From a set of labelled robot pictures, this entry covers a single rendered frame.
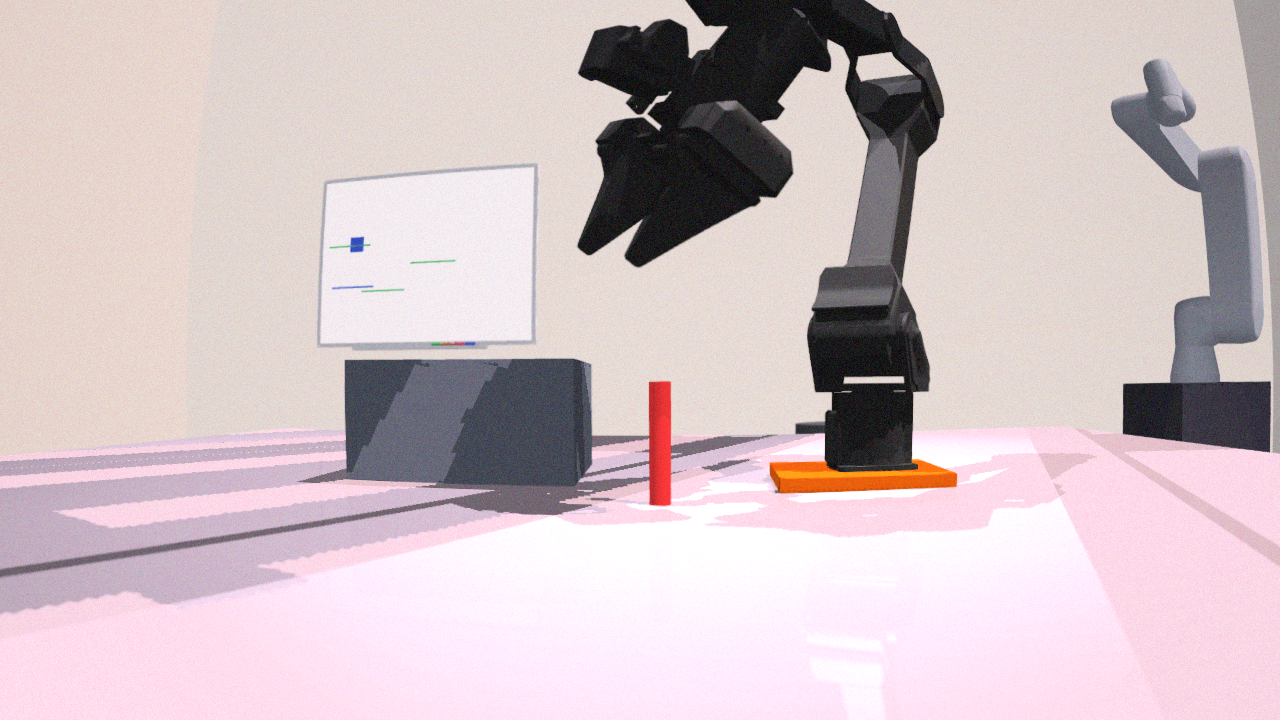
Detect red peg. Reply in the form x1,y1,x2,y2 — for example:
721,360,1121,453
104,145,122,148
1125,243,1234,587
649,382,671,506

